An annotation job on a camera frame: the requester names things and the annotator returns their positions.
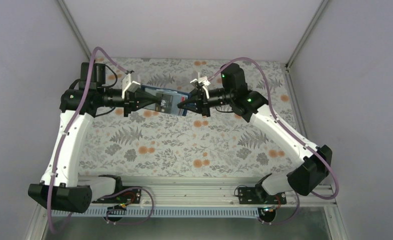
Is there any aluminium rail frame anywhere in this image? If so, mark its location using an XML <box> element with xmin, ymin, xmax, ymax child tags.
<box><xmin>39</xmin><ymin>177</ymin><xmax>337</xmax><ymax>208</ymax></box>

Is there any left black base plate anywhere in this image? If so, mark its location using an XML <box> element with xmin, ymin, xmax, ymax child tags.
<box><xmin>92</xmin><ymin>186</ymin><xmax>142</xmax><ymax>205</ymax></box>

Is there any slotted cable duct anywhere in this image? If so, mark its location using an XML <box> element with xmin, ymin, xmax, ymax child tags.
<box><xmin>52</xmin><ymin>206</ymin><xmax>264</xmax><ymax>219</ymax></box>

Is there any blue leather card holder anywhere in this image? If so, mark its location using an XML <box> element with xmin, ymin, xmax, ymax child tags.
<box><xmin>141</xmin><ymin>85</ymin><xmax>190</xmax><ymax>116</ymax></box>

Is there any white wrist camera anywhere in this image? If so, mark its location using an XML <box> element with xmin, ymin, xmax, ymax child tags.
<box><xmin>190</xmin><ymin>71</ymin><xmax>211</xmax><ymax>90</ymax></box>
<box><xmin>121</xmin><ymin>72</ymin><xmax>141</xmax><ymax>99</ymax></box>

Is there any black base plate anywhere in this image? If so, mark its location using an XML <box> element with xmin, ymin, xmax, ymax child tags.
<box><xmin>234</xmin><ymin>185</ymin><xmax>287</xmax><ymax>205</ymax></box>
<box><xmin>92</xmin><ymin>186</ymin><xmax>142</xmax><ymax>205</ymax></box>

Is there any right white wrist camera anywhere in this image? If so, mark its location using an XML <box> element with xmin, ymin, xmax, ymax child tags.
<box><xmin>190</xmin><ymin>71</ymin><xmax>211</xmax><ymax>90</ymax></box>

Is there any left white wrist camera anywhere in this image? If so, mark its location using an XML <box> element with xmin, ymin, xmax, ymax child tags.
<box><xmin>121</xmin><ymin>72</ymin><xmax>141</xmax><ymax>99</ymax></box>

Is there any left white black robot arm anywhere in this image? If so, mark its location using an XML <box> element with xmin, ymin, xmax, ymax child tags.
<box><xmin>27</xmin><ymin>62</ymin><xmax>162</xmax><ymax>213</ymax></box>

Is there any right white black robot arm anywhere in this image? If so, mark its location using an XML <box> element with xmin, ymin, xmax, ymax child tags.
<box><xmin>177</xmin><ymin>63</ymin><xmax>333</xmax><ymax>196</ymax></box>

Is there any black credit card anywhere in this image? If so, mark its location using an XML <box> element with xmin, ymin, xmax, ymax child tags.
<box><xmin>155</xmin><ymin>92</ymin><xmax>174</xmax><ymax>114</ymax></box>

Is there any floral patterned table mat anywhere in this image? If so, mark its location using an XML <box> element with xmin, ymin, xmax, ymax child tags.
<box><xmin>78</xmin><ymin>58</ymin><xmax>297</xmax><ymax>178</ymax></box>

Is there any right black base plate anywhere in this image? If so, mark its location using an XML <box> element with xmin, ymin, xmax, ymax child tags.
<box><xmin>234</xmin><ymin>185</ymin><xmax>287</xmax><ymax>205</ymax></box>

